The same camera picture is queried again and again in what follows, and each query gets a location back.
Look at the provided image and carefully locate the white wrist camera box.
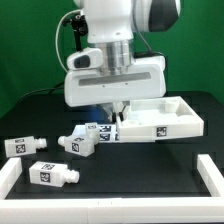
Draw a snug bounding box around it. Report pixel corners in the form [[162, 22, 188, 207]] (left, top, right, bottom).
[[67, 47, 103, 70]]

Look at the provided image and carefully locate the white camera cable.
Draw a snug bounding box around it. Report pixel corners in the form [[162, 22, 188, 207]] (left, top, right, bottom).
[[54, 9, 83, 73]]

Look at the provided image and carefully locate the black cable on table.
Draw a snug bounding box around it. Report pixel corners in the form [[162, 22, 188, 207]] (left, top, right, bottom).
[[14, 83, 66, 105]]

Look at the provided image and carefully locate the white U-shaped fence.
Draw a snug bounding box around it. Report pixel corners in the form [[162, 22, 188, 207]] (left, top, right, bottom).
[[0, 154, 224, 224]]

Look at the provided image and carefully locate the black camera stand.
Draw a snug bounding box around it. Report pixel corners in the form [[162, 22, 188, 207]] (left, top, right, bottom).
[[62, 13, 88, 51]]

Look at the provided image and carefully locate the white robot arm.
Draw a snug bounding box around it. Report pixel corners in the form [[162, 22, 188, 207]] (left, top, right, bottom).
[[64, 0, 181, 107]]

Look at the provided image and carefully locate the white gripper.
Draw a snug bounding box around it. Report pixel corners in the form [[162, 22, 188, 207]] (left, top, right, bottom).
[[64, 56, 166, 122]]

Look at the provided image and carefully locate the white square table top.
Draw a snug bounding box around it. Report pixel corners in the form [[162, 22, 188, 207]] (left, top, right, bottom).
[[116, 96, 204, 142]]

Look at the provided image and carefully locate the white sheet with markers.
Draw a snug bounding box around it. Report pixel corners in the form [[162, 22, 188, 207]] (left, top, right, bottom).
[[72, 124, 119, 143]]

